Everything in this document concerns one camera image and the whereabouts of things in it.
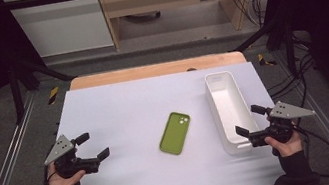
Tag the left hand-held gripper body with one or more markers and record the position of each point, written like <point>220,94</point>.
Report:
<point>69,164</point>

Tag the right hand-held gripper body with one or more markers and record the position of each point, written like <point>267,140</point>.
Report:
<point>280,129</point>

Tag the white plastic bin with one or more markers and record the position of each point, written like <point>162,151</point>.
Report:
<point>229,108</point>

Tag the person's right hand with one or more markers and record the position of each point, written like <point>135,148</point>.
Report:
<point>288,147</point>

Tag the white table board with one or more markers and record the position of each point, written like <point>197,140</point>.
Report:
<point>115,114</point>

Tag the black metal stand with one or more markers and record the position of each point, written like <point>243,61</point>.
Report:
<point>16,93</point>
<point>288,48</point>

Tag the wooden table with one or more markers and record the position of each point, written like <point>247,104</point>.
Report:
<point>149,71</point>

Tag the white cabinet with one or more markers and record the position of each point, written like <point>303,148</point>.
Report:
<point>63,25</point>

